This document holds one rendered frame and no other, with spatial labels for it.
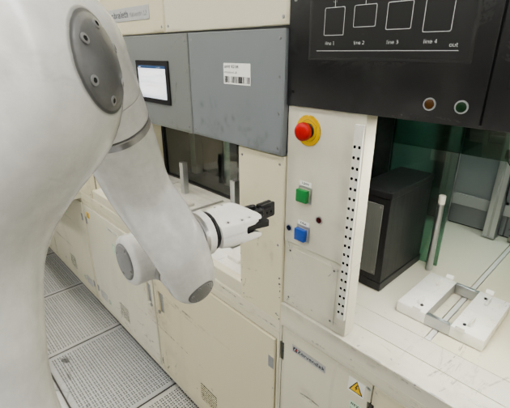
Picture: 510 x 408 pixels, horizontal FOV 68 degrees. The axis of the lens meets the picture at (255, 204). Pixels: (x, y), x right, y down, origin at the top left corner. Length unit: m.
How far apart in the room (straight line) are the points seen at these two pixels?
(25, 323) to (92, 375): 1.96
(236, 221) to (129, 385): 1.55
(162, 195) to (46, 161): 0.31
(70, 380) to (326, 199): 1.74
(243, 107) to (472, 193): 1.03
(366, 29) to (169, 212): 0.47
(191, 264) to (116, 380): 1.67
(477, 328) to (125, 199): 0.86
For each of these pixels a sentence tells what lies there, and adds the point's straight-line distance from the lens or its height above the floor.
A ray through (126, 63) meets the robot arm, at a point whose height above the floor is 1.50.
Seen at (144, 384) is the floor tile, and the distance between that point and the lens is 2.13.
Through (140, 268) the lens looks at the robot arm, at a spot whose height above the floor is 1.21.
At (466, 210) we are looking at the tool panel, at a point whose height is 0.93.
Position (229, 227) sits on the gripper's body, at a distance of 0.69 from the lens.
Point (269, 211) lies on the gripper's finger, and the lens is 0.79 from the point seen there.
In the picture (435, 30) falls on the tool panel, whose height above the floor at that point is 1.54.
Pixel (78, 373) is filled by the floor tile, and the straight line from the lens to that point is 2.29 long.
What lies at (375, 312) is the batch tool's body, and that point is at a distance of 1.10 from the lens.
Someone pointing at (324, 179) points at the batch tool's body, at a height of 1.25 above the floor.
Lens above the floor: 1.51
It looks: 22 degrees down
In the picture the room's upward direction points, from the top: straight up
